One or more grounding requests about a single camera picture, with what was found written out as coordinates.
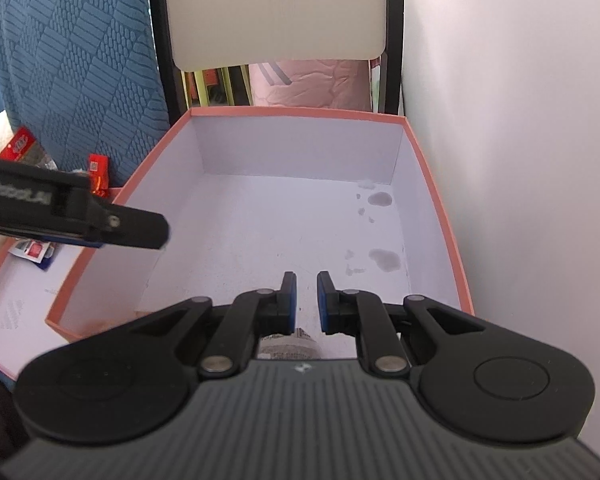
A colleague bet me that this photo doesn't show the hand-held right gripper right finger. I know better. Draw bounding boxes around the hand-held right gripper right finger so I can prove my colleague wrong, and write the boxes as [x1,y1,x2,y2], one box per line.
[316,270,486,377]

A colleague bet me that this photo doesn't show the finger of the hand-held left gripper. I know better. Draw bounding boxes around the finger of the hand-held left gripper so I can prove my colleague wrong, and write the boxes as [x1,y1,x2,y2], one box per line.
[87,199,170,251]

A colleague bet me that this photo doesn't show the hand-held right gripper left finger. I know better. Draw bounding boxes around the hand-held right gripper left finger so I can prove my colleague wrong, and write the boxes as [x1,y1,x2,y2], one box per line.
[130,271,299,380]

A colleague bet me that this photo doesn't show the pink cardboard box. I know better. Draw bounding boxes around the pink cardboard box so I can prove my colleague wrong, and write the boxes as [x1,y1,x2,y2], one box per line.
[45,106,476,346]

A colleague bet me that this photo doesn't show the pink cardboard box lid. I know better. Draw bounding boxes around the pink cardboard box lid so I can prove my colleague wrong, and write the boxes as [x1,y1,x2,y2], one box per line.
[0,187,126,381]

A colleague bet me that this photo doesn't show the red orange candy bar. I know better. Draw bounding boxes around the red orange candy bar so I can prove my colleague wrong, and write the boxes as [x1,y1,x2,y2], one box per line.
[87,155,110,199]

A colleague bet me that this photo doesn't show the green metal stool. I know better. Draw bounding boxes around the green metal stool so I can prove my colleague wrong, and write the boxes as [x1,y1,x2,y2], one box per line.
[184,67,248,111]

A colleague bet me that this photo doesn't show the blue textured cloth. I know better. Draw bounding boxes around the blue textured cloth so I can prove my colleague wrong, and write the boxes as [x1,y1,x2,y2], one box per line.
[0,0,173,173]

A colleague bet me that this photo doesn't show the pink quilted blanket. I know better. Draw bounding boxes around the pink quilted blanket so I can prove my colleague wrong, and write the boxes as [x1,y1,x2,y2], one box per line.
[249,59,372,112]

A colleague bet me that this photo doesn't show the white bag with green dots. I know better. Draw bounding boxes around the white bag with green dots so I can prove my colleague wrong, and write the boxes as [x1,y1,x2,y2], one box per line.
[370,57,382,113]

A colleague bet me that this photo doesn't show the white chair with black frame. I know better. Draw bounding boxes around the white chair with black frame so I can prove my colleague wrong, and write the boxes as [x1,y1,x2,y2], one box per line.
[147,0,406,128]

